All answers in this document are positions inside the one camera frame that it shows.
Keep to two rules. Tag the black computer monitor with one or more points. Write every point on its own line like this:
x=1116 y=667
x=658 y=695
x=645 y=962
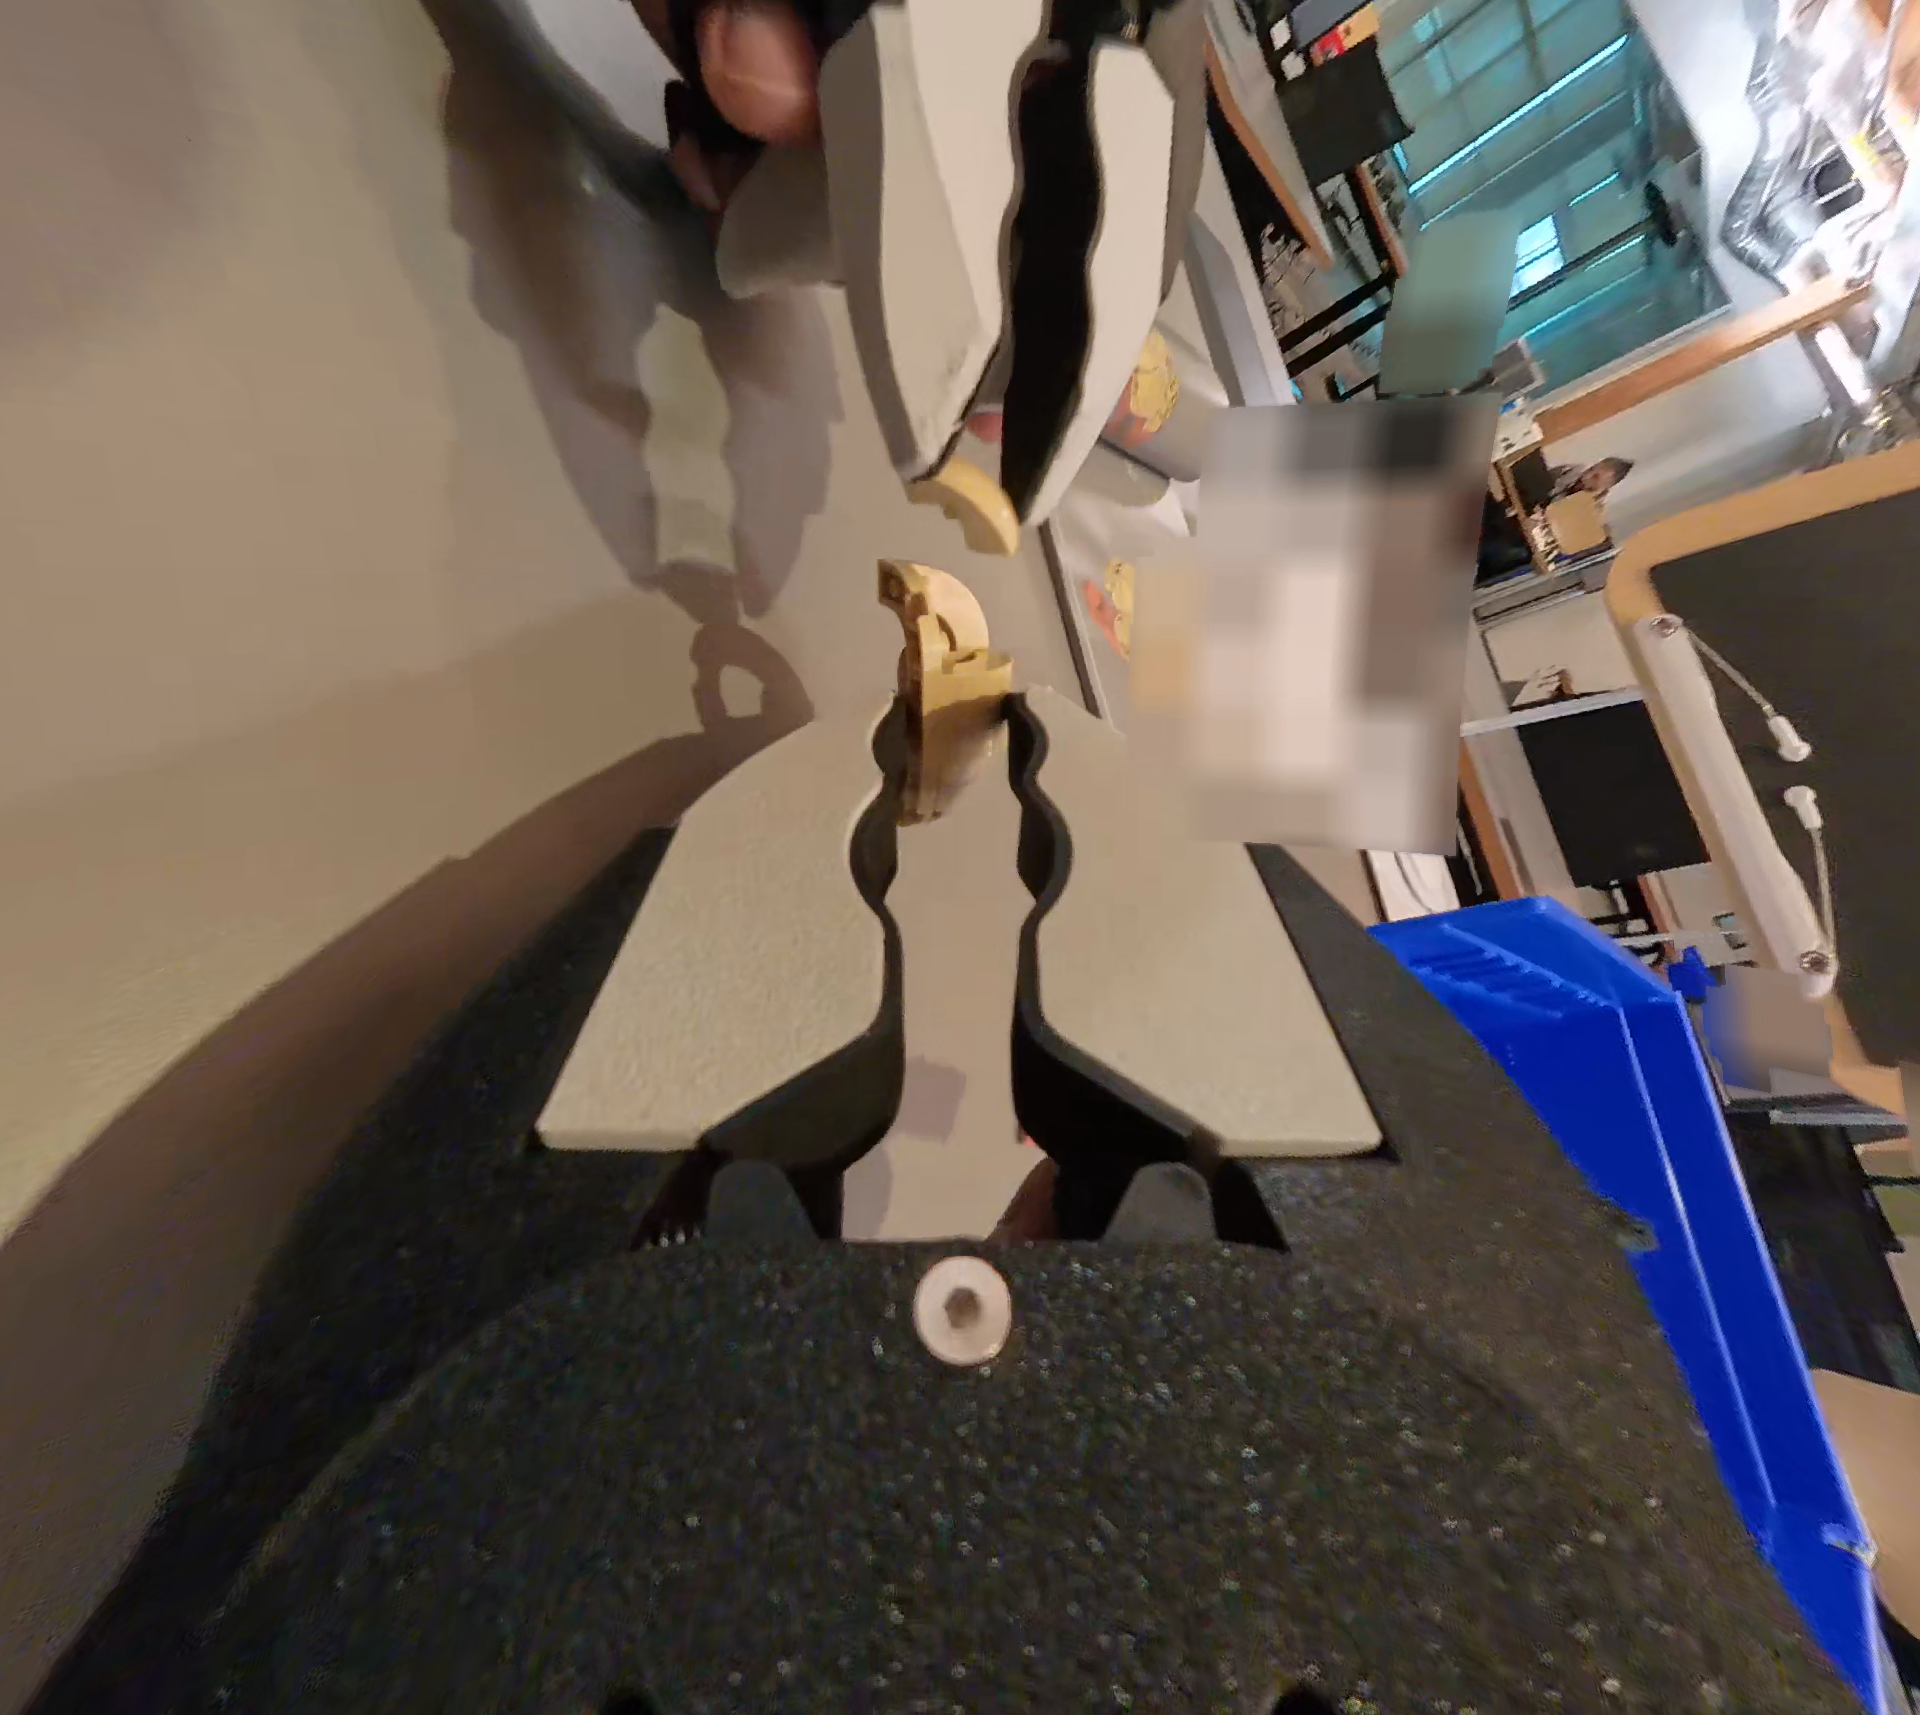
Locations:
x=1343 y=110

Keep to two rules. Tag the small tan arch brick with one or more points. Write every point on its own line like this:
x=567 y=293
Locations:
x=972 y=503

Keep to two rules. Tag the white metal bracket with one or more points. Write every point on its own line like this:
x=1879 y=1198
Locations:
x=1741 y=815

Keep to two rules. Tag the grey desk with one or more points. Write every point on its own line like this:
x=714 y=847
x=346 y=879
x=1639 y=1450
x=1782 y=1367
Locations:
x=225 y=394

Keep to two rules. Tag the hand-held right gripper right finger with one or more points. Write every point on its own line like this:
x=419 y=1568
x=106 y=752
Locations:
x=1170 y=995

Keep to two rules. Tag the tan curved brick assembly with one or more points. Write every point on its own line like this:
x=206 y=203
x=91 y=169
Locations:
x=945 y=696

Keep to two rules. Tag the person's left hand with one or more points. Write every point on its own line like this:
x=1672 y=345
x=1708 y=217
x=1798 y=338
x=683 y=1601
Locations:
x=759 y=65

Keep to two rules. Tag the person's right hand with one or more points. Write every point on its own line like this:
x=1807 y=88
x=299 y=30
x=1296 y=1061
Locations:
x=1029 y=1204

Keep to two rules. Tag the blue plastic bin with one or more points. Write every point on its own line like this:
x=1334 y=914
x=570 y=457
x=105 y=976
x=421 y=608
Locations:
x=1576 y=1071

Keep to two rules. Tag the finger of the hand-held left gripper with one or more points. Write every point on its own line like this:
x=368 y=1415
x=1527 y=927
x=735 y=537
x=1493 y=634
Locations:
x=931 y=171
x=1133 y=244

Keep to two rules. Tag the grey instruction booklet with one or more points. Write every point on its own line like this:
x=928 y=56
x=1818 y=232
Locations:
x=1154 y=394

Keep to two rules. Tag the long wooden edged table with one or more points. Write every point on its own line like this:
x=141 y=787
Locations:
x=1261 y=155

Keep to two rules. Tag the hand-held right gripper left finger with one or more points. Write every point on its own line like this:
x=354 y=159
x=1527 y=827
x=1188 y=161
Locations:
x=736 y=980

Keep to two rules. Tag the black board with wooden rim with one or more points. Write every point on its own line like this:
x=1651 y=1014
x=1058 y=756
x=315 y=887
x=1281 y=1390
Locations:
x=1830 y=696

